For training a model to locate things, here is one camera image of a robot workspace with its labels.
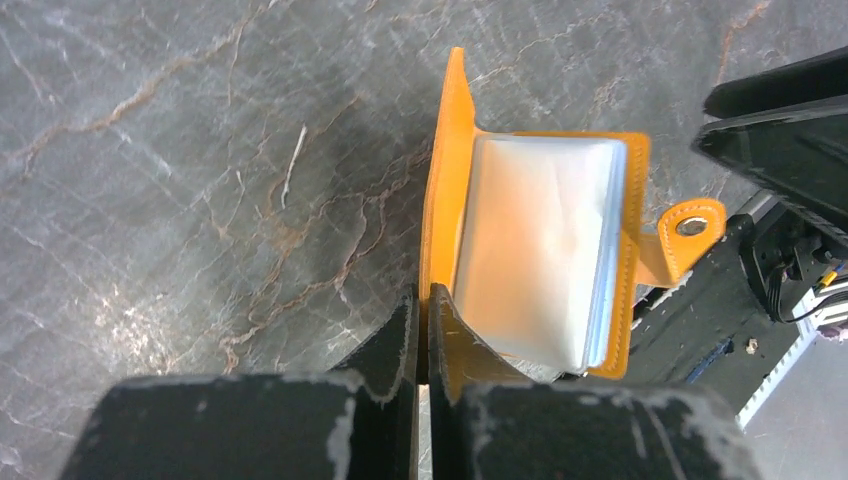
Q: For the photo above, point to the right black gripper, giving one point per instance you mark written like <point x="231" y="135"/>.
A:
<point x="785" y="130"/>

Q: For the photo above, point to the orange leather card holder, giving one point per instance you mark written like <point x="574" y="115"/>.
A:
<point x="538" y="238"/>

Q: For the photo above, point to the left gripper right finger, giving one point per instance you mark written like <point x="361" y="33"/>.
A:
<point x="490" y="421"/>

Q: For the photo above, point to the white slotted cable duct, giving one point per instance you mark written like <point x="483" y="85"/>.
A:
<point x="782" y="378"/>

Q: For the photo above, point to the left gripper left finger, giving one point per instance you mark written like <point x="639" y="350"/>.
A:
<point x="357" y="420"/>

